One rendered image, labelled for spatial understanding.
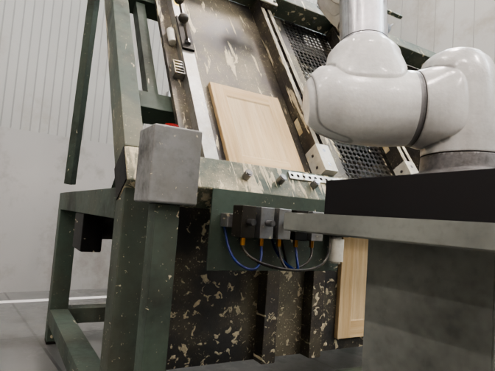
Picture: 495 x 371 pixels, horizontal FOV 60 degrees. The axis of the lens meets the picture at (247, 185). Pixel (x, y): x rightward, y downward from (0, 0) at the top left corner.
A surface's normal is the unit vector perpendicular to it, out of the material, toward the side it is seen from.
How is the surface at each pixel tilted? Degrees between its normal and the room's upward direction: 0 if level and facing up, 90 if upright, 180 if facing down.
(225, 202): 90
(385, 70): 76
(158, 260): 90
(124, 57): 56
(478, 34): 90
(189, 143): 90
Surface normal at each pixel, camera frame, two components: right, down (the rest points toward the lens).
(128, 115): 0.46, -0.58
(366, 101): -0.05, 0.09
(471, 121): -0.25, -0.05
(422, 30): -0.80, -0.11
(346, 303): 0.51, -0.03
